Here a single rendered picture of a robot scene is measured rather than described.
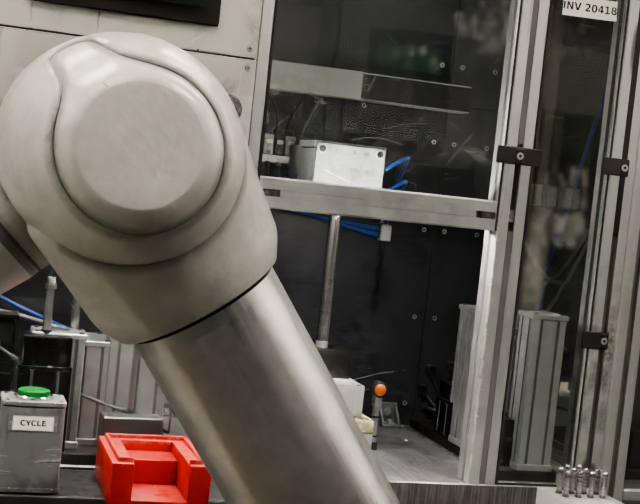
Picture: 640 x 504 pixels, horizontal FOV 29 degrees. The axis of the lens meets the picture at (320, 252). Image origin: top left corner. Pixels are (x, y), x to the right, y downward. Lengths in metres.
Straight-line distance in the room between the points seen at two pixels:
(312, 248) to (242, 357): 1.47
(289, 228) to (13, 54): 0.71
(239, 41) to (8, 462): 0.63
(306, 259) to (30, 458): 0.79
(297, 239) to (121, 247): 1.54
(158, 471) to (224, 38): 0.59
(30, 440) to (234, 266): 0.90
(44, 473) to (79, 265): 0.91
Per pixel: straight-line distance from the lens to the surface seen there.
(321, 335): 2.01
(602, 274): 1.96
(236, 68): 1.74
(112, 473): 1.58
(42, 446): 1.62
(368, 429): 1.96
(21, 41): 1.70
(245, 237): 0.74
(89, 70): 0.70
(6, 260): 0.91
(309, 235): 2.22
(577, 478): 1.85
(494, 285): 1.88
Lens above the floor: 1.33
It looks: 3 degrees down
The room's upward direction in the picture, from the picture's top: 6 degrees clockwise
